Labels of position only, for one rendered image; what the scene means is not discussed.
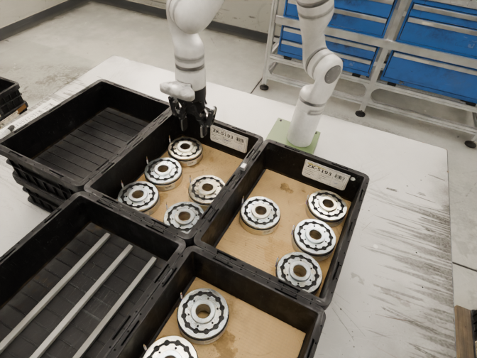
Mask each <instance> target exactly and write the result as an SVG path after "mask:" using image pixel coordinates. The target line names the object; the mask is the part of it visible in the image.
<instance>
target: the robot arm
mask: <svg viewBox="0 0 477 358"><path fill-rule="evenodd" d="M224 1H225V0H167V3H166V15H167V20H168V25H169V29H170V35H171V37H172V41H173V45H174V56H175V81H164V82H161V83H160V91H161V92H162V93H164V94H167V95H169V97H168V100H169V103H170V108H171V110H172V114H173V116H178V119H179V120H180V127H181V128H182V131H185V130H186V129H187V117H186V115H187V113H188V114H192V115H194V116H195V118H196V120H197V121H198V122H199V125H200V128H199V129H200V137H201V138H203V137H204V136H206V135H207V128H209V127H210V126H211V125H212V124H213V123H214V120H215V116H216V111H217V107H216V106H213V107H211V106H209V105H208V104H207V101H206V95H207V85H206V70H205V65H204V44H203V42H202V40H201V38H200V37H199V34H198V33H199V32H200V31H203V30H204V29H205V28H206V27H207V26H208V25H209V24H210V23H211V21H212V20H213V18H214V17H215V16H216V14H217V12H218V11H219V9H220V8H221V6H222V4H223V3H224ZM296 4H297V12H298V16H299V20H300V30H301V35H302V61H303V68H304V69H305V72H306V73H307V74H308V75H309V76H310V77H311V78H312V79H313V80H315V82H314V84H313V85H305V86H304V87H302V89H301V90H300V94H299V97H298V100H297V104H296V107H295V111H294V114H293V116H292V121H291V123H290V127H289V130H288V133H287V139H288V141H289V142H290V143H291V144H292V145H294V146H298V147H306V146H309V145H310V144H311V142H312V139H313V137H314V134H315V131H316V130H317V126H318V124H319V120H320V119H321V116H322V113H323V111H324V108H325V105H326V103H327V100H328V98H330V96H331V94H332V93H333V91H334V88H335V87H336V84H337V82H338V80H339V78H340V75H341V72H342V69H343V62H342V60H341V58H339V57H338V56H337V55H335V54H334V53H333V52H331V51H330V50H329V49H328V48H327V46H326V43H325V36H324V31H325V28H326V27H327V26H328V24H329V22H330V20H331V18H332V16H333V13H334V0H296ZM179 103H180V105H181V108H180V105H179ZM175 107H176V109H175ZM205 110H207V113H206V112H205ZM199 114H200V115H199ZM206 115H208V117H206ZM202 120H203V121H202Z"/></svg>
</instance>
